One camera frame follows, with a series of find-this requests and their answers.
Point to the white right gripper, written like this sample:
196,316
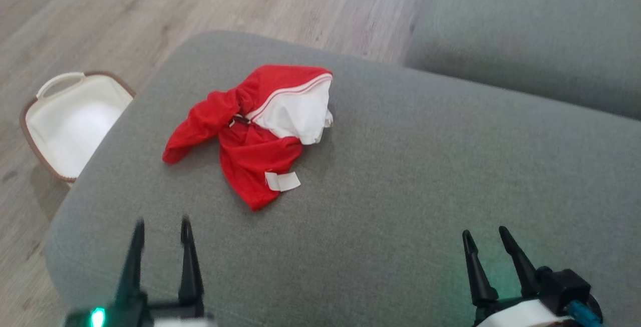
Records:
521,317

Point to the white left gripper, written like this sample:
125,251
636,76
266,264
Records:
165,319

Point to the red shirt with white sleeves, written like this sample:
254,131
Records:
250,161

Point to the grey sofa seat cushion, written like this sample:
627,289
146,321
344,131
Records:
400,217

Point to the white laundry basket brown rim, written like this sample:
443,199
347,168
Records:
75,126

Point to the grey sofa back cushion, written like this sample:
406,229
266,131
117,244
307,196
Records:
526,31

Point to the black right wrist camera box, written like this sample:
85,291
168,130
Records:
563,287

